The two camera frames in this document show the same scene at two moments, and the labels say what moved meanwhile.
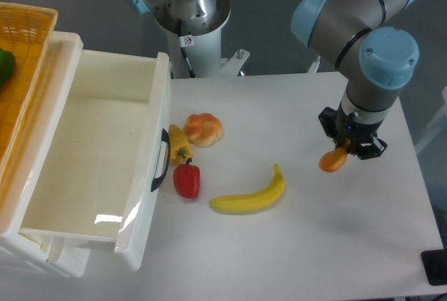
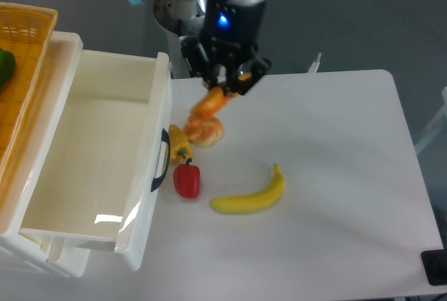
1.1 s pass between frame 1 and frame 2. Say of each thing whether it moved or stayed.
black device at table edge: stayed
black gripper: moved
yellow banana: stayed
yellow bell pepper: stayed
